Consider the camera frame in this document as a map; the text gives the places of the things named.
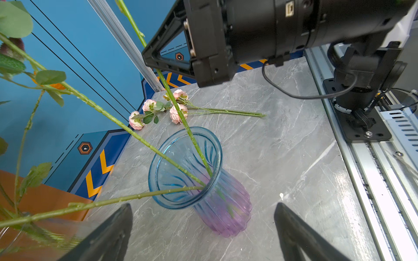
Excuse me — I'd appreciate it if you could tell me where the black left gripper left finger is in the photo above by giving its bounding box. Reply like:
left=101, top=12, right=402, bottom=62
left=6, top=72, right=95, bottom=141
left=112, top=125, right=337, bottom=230
left=60, top=203, right=133, bottom=261

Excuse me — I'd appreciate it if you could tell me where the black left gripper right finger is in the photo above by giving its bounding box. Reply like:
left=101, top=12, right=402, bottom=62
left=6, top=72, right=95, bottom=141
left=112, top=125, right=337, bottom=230
left=274, top=202, right=349, bottom=261

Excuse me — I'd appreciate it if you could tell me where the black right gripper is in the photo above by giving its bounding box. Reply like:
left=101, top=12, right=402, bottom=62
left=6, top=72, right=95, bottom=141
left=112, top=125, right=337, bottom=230
left=142, top=0, right=237, bottom=89

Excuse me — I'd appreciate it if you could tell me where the purple glass vase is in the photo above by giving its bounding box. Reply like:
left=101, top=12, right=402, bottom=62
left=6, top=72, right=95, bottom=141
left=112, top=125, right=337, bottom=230
left=148, top=127, right=252, bottom=238

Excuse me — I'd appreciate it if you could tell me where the bright pink rose stem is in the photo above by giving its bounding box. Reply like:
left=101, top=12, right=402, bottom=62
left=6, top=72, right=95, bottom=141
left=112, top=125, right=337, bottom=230
left=0, top=0, right=208, bottom=188

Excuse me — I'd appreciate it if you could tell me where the single orange ranunculus stem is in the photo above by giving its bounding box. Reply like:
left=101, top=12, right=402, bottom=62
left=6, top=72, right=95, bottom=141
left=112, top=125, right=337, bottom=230
left=115, top=0, right=213, bottom=177

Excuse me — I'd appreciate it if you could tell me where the clear ribbed glass vase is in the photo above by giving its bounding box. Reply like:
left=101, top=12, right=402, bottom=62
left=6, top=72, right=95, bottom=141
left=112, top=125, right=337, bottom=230
left=1, top=219, right=99, bottom=261

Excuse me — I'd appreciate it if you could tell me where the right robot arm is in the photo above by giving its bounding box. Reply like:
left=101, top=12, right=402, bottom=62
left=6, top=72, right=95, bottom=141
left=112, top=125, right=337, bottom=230
left=142, top=1, right=418, bottom=142

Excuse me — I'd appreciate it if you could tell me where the pink rose flower stem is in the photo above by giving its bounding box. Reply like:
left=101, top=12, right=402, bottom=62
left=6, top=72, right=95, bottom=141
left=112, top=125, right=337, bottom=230
left=128, top=89, right=265, bottom=131

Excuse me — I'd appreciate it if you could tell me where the aluminium corner post right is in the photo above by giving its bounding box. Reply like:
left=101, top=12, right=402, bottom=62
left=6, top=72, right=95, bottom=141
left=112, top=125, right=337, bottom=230
left=88, top=0, right=165, bottom=92

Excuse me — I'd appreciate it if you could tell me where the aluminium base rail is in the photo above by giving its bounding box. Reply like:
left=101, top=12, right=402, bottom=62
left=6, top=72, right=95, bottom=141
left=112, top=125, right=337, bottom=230
left=303, top=43, right=418, bottom=261

